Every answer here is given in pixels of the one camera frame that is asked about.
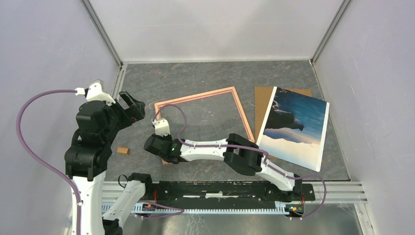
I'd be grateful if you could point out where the aluminium rail frame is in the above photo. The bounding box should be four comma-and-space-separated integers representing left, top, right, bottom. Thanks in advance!
69, 0, 129, 235

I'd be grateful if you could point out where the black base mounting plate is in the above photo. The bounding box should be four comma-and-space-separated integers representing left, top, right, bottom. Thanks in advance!
142, 181, 316, 209

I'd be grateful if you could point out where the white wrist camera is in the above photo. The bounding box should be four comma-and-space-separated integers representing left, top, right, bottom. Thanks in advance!
152, 118, 171, 137
75, 80, 115, 106

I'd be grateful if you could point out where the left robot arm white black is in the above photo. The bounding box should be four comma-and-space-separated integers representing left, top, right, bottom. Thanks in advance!
65, 91, 154, 235

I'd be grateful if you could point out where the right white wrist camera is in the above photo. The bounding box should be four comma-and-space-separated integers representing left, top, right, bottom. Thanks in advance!
152, 118, 171, 137

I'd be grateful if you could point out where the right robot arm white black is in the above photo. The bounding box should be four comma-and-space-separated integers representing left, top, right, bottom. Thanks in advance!
143, 133, 302, 200

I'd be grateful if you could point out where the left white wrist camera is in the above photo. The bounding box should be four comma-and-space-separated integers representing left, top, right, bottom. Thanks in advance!
75, 80, 115, 106

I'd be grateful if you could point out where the pink wooden picture frame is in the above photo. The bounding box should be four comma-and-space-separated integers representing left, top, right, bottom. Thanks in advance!
154, 86, 255, 165

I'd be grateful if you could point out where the blue sea photo print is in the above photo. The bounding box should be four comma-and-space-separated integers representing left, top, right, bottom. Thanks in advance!
261, 87, 330, 172

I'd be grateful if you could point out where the brown cardboard backing board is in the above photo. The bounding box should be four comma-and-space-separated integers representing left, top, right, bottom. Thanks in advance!
254, 87, 320, 163

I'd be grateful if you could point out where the small wooden block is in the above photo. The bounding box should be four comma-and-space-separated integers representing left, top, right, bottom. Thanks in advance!
116, 147, 130, 155

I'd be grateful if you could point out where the white slotted cable duct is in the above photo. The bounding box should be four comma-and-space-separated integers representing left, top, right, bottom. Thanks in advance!
85, 202, 320, 215

